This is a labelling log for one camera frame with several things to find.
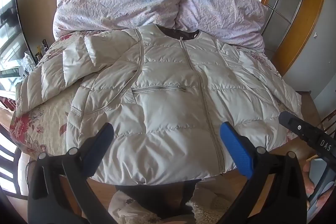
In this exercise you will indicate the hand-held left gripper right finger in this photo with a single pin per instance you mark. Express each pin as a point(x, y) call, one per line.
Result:
point(235, 148)

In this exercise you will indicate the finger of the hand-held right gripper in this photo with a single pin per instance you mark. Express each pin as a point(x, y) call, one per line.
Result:
point(296, 127)

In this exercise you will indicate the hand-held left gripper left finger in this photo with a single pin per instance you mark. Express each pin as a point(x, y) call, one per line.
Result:
point(103, 138)

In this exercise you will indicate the cream quilted down jacket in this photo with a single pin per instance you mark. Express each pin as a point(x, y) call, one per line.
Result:
point(162, 108)

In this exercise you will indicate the person's right hand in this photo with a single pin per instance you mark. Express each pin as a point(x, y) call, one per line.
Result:
point(307, 178)

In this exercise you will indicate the brown wooden furniture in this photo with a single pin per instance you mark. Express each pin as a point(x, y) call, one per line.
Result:
point(312, 106)

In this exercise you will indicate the floral quilted bedspread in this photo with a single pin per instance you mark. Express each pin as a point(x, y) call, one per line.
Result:
point(50, 119)

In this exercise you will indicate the person's dark pants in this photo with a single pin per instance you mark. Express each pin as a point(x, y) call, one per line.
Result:
point(157, 196)

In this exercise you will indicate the dark wooden chair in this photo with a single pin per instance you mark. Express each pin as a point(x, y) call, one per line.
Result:
point(9, 155)

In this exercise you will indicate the clear plastic bag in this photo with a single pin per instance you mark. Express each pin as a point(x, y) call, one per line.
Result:
point(26, 62)

